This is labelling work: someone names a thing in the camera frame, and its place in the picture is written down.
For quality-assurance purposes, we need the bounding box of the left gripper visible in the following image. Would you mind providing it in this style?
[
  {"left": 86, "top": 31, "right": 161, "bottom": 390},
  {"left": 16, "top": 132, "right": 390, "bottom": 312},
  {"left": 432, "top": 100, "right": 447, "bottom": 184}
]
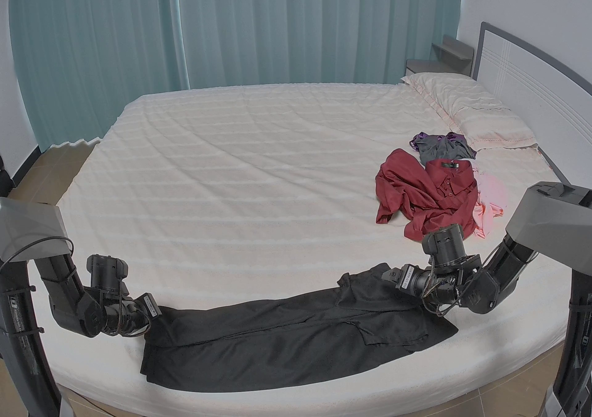
[{"left": 135, "top": 293, "right": 162, "bottom": 324}]

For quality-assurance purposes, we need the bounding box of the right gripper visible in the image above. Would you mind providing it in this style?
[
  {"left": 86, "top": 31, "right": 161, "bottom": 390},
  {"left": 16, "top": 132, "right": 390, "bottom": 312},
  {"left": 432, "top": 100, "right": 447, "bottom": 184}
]
[{"left": 393, "top": 265, "right": 428, "bottom": 296}]

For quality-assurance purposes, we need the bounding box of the black T-shirt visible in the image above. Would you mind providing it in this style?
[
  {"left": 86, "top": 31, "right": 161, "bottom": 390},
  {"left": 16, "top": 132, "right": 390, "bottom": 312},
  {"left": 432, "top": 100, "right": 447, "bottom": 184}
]
[{"left": 140, "top": 263, "right": 459, "bottom": 393}]

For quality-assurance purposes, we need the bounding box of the bed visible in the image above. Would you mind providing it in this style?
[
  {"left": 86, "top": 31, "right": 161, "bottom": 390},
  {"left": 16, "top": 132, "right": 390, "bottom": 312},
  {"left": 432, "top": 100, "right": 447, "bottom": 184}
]
[{"left": 32, "top": 22, "right": 592, "bottom": 417}]

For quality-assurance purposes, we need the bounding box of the dark red shirt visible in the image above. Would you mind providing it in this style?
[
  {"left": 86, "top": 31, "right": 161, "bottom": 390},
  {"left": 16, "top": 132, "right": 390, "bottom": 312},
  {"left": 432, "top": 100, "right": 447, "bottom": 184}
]
[{"left": 375, "top": 149, "right": 479, "bottom": 244}]

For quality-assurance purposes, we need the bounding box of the pink garment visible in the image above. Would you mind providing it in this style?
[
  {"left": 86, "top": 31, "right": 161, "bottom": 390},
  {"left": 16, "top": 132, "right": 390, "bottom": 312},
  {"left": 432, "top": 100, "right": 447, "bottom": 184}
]
[{"left": 472, "top": 168, "right": 508, "bottom": 240}]

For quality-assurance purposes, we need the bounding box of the grey garment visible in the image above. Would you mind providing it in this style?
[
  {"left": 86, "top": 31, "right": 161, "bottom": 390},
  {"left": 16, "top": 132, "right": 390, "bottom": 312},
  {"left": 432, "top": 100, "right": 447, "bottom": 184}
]
[{"left": 416, "top": 133, "right": 477, "bottom": 161}]

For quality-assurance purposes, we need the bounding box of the purple garment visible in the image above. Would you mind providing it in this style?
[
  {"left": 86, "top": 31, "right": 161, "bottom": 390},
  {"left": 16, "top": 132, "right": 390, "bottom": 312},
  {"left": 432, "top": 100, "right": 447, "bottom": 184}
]
[{"left": 409, "top": 131, "right": 465, "bottom": 150}]

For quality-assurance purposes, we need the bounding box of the cream pillow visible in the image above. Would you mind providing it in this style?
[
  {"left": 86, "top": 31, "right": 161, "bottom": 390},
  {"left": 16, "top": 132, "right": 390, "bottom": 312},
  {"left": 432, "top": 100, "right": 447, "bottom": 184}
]
[{"left": 400, "top": 72, "right": 539, "bottom": 151}]

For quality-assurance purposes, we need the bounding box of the grey bedside table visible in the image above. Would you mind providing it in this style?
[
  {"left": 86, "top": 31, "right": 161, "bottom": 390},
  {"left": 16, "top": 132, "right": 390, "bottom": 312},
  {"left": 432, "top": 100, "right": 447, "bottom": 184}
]
[{"left": 405, "top": 35, "right": 475, "bottom": 78}]

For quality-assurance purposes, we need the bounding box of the blue-green curtain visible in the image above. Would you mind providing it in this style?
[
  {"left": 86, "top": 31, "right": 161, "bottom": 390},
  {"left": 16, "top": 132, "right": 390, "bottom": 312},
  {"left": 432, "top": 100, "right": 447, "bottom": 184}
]
[
  {"left": 9, "top": 0, "right": 190, "bottom": 152},
  {"left": 176, "top": 0, "right": 464, "bottom": 88}
]

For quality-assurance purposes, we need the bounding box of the black cable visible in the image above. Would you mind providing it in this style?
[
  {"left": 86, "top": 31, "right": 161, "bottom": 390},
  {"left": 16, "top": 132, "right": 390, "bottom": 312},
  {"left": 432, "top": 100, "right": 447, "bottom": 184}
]
[
  {"left": 423, "top": 295, "right": 463, "bottom": 315},
  {"left": 0, "top": 237, "right": 75, "bottom": 268}
]

